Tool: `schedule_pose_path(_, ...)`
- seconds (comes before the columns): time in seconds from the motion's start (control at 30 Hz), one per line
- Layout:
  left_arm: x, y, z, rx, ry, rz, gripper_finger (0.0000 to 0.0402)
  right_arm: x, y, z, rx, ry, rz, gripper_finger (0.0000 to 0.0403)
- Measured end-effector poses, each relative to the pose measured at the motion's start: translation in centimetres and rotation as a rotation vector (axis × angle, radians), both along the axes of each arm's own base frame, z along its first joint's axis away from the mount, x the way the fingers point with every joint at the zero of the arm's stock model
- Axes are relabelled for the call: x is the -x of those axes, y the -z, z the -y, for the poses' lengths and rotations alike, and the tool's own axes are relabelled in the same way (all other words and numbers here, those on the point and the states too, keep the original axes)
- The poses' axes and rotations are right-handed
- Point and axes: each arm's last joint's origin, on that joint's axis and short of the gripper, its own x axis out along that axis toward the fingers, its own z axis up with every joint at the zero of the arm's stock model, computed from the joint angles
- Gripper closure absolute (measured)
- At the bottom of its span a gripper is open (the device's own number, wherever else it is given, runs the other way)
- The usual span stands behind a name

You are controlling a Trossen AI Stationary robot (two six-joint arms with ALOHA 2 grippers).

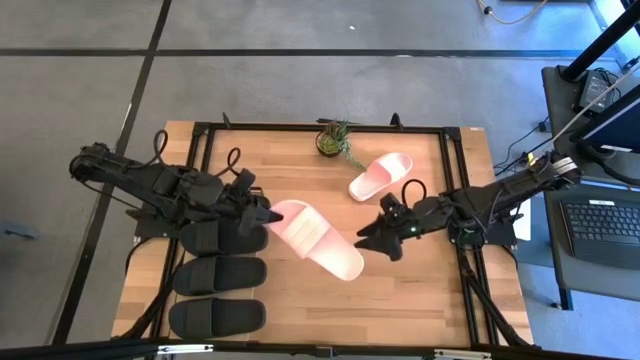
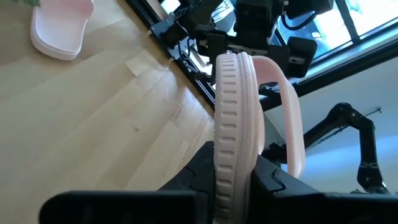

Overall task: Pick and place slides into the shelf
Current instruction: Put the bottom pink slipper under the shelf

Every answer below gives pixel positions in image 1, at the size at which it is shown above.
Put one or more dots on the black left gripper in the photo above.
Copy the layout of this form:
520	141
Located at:
240	197

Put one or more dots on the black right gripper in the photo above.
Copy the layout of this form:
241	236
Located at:
420	220

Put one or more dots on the black slide sandal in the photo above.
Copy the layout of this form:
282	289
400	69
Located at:
220	242
220	276
215	319

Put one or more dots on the pink slide sandal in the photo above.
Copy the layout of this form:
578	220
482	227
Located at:
382	175
320	245

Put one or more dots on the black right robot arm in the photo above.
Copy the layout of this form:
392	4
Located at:
510	187

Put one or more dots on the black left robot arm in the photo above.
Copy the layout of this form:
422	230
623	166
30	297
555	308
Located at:
150	182

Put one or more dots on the wooden shelf with black legs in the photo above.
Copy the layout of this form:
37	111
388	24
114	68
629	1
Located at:
230	343

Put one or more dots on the potted succulent plant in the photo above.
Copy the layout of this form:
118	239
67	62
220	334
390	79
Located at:
330	142

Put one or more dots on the white paper sheet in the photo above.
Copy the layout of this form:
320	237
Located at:
524	227

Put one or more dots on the yellow tape piece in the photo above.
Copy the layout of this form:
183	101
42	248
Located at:
531	159

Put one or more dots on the black side desk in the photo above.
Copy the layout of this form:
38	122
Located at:
555	125

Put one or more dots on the black keyboard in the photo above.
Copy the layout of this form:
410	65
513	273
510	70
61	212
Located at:
600	225

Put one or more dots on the small black floor object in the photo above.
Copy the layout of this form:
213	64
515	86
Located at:
20	233

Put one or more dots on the black power adapter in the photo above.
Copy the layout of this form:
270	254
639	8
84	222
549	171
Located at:
595	87

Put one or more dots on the black computer monitor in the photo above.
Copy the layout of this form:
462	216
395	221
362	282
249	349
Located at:
620	125

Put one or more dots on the black upright pole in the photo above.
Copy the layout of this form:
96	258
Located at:
600	42

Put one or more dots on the black aluminium table frame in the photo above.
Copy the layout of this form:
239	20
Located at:
280	127

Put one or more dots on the silver metal bracket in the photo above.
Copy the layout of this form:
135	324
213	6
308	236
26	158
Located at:
185	349
462	353

